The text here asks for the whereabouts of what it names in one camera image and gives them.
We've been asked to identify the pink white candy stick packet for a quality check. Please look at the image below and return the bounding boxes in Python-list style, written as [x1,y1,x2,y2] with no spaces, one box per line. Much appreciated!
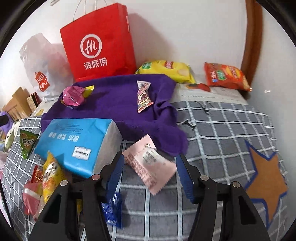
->
[137,80,154,113]

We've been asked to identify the pink white snack packet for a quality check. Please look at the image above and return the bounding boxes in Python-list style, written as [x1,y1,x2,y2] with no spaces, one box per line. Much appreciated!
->
[22,181,43,216]

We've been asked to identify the brown door frame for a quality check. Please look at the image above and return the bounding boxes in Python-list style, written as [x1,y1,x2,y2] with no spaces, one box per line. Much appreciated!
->
[241,0,263,85]

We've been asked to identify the yellow chips bag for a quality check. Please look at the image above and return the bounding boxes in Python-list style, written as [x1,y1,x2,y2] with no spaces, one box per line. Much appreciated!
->
[135,60,196,84]

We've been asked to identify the orange chips bag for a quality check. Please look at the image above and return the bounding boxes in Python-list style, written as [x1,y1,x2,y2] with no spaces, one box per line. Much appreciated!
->
[204,62,252,91]

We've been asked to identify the yellow snack packet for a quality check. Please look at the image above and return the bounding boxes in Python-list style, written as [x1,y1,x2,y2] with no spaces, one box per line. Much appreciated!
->
[42,151,65,203]

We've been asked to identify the white Miniso plastic bag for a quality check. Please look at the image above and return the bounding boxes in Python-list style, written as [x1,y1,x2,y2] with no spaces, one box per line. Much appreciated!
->
[20,33,74,102]

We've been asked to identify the grey checked blanket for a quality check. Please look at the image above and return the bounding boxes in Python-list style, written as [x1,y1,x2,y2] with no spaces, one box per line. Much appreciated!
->
[2,101,276,240]

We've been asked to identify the red paper shopping bag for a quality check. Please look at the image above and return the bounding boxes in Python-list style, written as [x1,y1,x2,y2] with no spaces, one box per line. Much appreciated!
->
[60,3,137,82]

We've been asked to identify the blue tissue pack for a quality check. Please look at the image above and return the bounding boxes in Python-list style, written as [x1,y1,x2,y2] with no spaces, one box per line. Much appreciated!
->
[35,118,122,178]

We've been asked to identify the purple towel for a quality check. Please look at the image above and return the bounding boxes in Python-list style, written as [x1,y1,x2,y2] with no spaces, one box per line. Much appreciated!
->
[41,74,188,156]

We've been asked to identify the blue snack packet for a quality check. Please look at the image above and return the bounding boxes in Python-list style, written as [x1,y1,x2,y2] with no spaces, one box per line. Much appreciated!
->
[102,192,123,229]

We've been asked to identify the red snack packet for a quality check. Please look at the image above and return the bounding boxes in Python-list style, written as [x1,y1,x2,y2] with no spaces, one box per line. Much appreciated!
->
[31,165,43,183]

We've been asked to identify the green snack packet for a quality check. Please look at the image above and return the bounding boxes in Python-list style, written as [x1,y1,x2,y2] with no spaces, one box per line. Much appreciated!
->
[20,130,39,160]

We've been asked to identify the pale pink snack packet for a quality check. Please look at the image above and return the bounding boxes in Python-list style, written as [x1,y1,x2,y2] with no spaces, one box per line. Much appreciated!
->
[123,135,177,195]

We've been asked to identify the cardboard boxes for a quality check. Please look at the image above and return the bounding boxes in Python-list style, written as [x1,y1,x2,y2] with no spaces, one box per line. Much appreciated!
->
[2,87,41,121]

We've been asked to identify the pink yellow snack bag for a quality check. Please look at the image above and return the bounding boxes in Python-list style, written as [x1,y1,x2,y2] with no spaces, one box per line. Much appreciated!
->
[60,85,94,109]

